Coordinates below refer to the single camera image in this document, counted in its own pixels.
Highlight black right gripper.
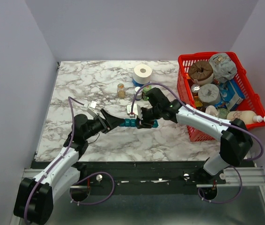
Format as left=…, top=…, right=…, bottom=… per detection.
left=135, top=106, right=162, bottom=129

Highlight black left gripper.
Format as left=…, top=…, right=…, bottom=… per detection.
left=83, top=109, right=125, bottom=140

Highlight teal weekly pill organizer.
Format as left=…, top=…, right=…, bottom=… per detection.
left=120, top=119, right=159, bottom=128

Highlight green pill bottle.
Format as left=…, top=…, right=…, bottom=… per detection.
left=142, top=85, right=152, bottom=101

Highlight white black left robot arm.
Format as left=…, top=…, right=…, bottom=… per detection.
left=13, top=109, right=125, bottom=225

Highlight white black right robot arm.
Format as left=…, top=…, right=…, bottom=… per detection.
left=132, top=88, right=253, bottom=184

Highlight white pill bottle blue label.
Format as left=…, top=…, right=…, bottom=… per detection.
left=134, top=87, right=142, bottom=101

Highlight clear jar yellow capsules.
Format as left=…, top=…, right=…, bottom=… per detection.
left=117, top=83, right=126, bottom=99

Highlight white paper roll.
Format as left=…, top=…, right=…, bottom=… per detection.
left=132, top=64, right=152, bottom=80

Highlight silver lid can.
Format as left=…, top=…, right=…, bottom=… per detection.
left=191, top=83, right=200, bottom=96

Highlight grey wrapped roll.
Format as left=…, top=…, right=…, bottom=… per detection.
left=198, top=84, right=221, bottom=105

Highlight brown wrapped roll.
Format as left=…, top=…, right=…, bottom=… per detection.
left=188, top=60, right=213, bottom=86

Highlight blue carton box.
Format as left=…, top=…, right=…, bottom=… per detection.
left=218, top=79, right=245, bottom=111

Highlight grey crumpled bag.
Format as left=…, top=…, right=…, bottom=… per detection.
left=209, top=52, right=237, bottom=83

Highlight cream squeeze bottle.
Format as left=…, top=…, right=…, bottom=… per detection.
left=226, top=111, right=265, bottom=125

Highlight red plastic basket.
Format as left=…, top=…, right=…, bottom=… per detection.
left=176, top=51, right=265, bottom=143

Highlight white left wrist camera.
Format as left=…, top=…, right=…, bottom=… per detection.
left=86, top=100, right=99, bottom=118

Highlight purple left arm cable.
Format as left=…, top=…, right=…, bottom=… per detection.
left=23, top=96, right=116, bottom=223

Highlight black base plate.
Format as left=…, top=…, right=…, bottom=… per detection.
left=30, top=160, right=257, bottom=196

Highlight aluminium rail frame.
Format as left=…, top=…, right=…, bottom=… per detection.
left=20, top=166, right=265, bottom=188

